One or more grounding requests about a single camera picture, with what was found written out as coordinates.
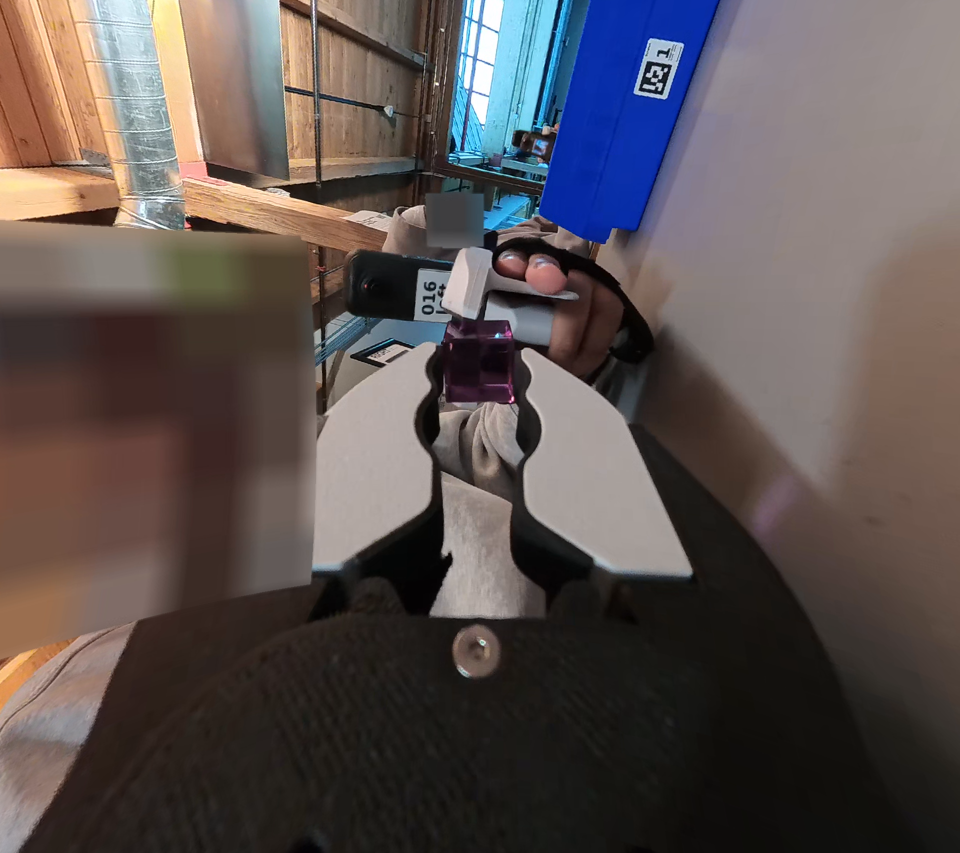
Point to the person's left hand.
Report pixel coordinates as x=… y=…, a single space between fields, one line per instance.
x=592 y=328

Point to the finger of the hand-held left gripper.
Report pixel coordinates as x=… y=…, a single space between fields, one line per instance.
x=471 y=283

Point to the thin metal pipe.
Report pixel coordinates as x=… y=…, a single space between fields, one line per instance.
x=315 y=43

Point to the framed marker sign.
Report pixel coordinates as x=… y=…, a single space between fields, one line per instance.
x=382 y=353

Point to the window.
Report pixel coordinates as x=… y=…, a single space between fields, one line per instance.
x=517 y=43

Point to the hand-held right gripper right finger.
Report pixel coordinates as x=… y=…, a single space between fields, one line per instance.
x=600 y=485

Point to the square marker sticker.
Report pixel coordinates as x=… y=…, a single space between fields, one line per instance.
x=658 y=69

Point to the purple transparent cube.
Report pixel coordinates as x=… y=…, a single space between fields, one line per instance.
x=480 y=365

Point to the blue panel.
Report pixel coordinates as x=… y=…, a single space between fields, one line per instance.
x=645 y=140

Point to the silver ventilation duct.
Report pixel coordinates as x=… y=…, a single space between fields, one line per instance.
x=127 y=80

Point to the wooden beam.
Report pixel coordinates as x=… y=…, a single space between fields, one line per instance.
x=52 y=193
x=285 y=212

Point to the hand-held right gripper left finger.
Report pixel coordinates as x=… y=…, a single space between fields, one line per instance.
x=367 y=478

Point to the rectangular metal duct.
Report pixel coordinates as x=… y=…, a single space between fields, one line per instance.
x=232 y=43

